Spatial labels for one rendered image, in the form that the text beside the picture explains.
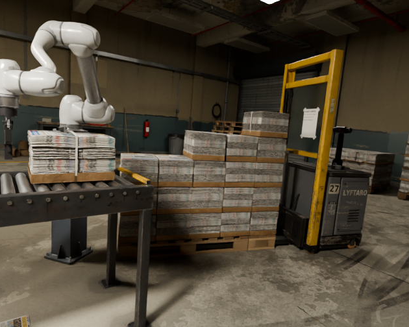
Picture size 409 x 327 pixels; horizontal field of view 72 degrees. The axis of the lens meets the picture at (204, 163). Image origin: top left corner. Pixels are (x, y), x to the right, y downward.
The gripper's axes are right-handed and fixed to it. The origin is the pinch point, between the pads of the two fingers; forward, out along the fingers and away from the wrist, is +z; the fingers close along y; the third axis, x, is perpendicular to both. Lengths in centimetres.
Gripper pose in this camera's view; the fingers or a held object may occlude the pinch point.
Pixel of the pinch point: (8, 152)
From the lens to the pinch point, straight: 160.0
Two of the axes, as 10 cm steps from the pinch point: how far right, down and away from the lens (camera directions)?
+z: -0.8, 9.9, 1.4
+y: -5.9, -1.5, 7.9
